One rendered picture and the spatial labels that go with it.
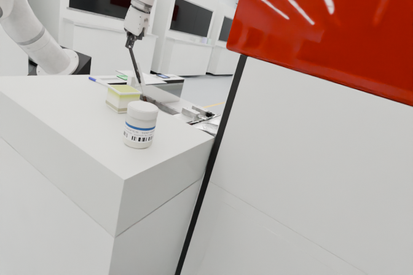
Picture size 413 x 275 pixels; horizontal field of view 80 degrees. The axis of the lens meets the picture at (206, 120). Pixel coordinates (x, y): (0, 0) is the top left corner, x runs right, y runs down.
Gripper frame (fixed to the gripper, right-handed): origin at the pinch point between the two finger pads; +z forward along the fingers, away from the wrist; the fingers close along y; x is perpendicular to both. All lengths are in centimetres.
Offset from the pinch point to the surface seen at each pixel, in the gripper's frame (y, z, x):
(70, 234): -51, 30, 50
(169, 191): -62, 14, 34
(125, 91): -33.8, 1.2, 29.2
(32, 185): -32, 30, 50
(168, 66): 236, 135, -354
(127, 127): -49, 0, 41
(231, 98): -59, -11, 16
